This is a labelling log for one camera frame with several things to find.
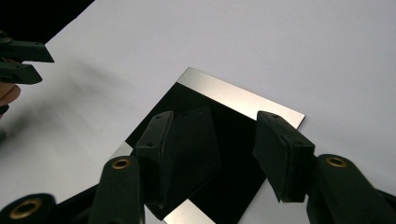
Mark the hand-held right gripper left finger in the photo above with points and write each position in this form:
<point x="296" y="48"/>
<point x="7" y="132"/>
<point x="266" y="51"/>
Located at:
<point x="154" y="161"/>

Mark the shiny square metal plate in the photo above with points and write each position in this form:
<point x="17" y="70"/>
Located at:
<point x="224" y="93"/>

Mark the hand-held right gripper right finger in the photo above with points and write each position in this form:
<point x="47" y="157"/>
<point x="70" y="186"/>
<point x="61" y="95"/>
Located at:
<point x="286" y="158"/>

